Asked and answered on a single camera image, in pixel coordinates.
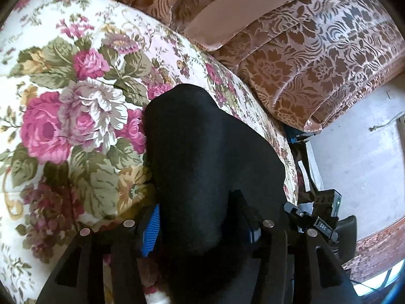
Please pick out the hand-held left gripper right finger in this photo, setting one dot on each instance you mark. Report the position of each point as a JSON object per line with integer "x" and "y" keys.
{"x": 254, "y": 236}

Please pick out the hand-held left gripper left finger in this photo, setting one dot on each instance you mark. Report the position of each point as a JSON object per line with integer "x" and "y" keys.
{"x": 152, "y": 228}

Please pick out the black pants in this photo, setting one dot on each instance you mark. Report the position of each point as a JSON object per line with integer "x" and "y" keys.
{"x": 205, "y": 148}

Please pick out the red patterned cloth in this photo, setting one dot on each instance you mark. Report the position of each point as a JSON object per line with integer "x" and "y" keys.
{"x": 376, "y": 250}

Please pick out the blue object under curtain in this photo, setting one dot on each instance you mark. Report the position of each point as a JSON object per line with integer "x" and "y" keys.
{"x": 292, "y": 139}

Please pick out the brown floral curtain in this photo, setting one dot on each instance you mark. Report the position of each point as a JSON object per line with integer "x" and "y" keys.
{"x": 284, "y": 53}

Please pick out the floral printed blanket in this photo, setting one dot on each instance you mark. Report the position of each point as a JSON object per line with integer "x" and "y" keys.
{"x": 63, "y": 69}

